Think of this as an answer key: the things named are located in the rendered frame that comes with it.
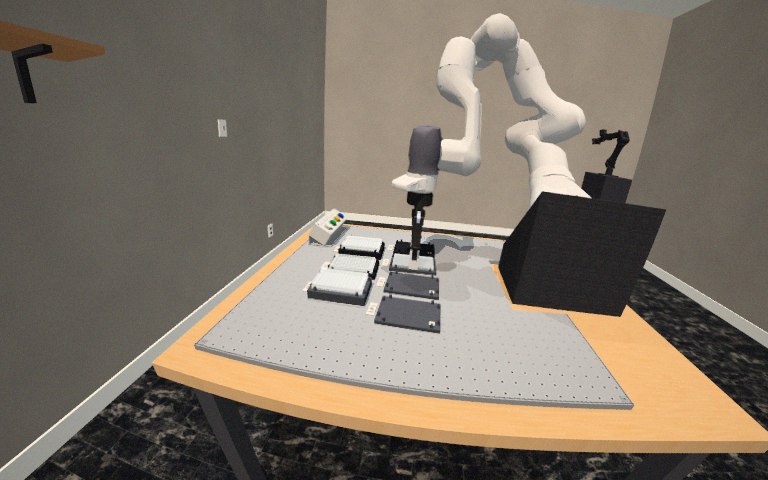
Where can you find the white button panel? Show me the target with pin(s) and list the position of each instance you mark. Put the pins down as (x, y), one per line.
(331, 232)

